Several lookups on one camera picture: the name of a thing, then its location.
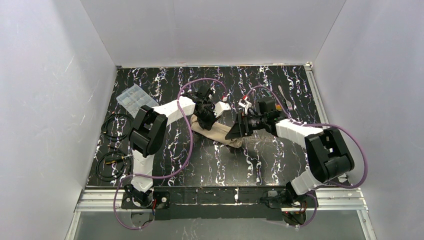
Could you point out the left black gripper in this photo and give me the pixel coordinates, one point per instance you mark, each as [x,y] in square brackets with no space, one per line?
[205,120]

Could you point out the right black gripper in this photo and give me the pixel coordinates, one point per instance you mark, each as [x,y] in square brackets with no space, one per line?
[244,124]

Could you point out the beige cloth napkin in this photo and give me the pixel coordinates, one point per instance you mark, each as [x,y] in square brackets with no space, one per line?
[217,133]

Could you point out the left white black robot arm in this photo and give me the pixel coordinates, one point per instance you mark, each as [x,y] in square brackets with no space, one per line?
[150,124]

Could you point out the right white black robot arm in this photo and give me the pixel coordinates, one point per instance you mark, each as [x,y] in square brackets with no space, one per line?
[327,153]

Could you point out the clear plastic screw box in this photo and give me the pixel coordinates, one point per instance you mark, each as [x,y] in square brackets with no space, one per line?
[133,98]

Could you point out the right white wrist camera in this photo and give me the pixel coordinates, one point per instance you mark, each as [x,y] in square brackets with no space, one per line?
[245,104]

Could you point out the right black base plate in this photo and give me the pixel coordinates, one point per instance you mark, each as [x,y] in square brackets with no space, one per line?
[276,199]

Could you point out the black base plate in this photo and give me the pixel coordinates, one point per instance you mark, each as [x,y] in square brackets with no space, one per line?
[134,199]
[276,199]

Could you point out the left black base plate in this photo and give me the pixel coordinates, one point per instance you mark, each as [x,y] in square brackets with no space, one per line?
[134,199]

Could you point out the aluminium frame rail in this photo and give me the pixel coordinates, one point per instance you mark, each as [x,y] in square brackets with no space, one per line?
[107,200]

